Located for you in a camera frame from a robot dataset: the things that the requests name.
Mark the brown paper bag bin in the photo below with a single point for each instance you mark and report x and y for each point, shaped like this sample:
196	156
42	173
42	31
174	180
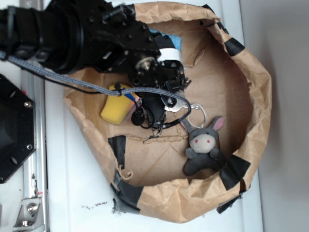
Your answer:
146	173

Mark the blue sponge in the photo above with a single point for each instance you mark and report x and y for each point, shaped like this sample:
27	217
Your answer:
175	41

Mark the aluminium rail frame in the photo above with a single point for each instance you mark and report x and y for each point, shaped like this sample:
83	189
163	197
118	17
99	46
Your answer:
33	215

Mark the silver key bunch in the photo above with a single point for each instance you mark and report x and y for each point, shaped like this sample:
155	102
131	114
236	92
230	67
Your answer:
179	103

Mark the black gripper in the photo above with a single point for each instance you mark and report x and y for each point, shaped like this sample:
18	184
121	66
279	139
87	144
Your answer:
136	50

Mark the yellow sponge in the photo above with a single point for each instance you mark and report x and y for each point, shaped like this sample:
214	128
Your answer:
117	108

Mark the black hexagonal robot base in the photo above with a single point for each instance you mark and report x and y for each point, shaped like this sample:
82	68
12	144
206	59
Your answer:
17	129

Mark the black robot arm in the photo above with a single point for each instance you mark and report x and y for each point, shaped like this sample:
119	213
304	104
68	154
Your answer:
70	35

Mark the grey plush donkey keychain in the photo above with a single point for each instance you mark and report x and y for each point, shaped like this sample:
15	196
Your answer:
203	151

